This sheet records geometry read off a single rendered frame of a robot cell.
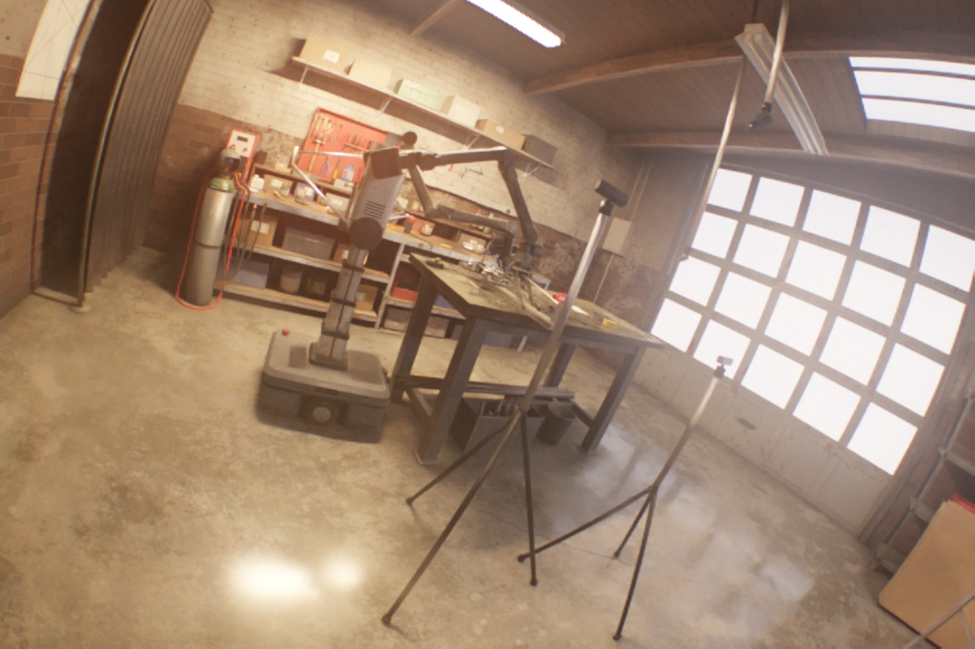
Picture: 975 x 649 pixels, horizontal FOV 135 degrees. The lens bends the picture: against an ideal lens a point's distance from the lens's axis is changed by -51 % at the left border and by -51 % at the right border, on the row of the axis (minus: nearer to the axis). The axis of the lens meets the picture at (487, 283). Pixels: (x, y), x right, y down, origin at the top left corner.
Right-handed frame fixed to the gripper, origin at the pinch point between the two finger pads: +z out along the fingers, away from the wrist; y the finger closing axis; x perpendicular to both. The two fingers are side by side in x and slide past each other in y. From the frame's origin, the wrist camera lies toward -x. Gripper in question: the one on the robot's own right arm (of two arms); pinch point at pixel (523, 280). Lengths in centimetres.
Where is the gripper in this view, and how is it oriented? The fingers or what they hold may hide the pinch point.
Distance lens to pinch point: 205.4
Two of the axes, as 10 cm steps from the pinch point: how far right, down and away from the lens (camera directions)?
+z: -0.7, 9.6, -2.7
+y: -8.1, -2.1, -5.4
